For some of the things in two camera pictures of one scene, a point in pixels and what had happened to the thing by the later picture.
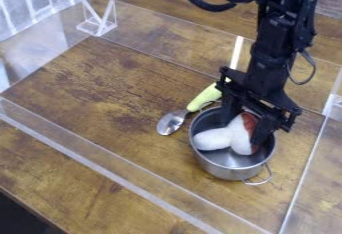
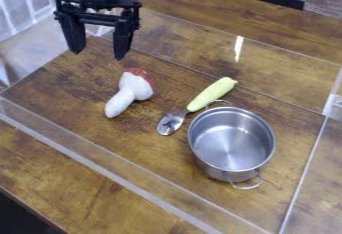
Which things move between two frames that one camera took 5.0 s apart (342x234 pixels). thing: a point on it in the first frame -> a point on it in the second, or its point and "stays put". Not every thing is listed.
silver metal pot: x=223 y=162 stays put
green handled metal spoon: x=169 y=123 stays put
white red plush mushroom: x=236 y=136 -> x=136 y=87
